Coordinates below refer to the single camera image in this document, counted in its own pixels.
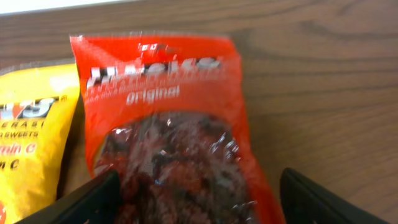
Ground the red Hacks candy bag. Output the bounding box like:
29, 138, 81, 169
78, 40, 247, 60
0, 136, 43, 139
70, 34, 285, 224

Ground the yellow Hacks candy bag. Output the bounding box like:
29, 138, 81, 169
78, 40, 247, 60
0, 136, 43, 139
1, 63, 80, 223

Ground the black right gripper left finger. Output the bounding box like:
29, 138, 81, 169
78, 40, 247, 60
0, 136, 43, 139
17, 170, 121, 224

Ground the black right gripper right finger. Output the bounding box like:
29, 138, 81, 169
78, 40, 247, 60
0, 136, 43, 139
280, 168, 387, 224

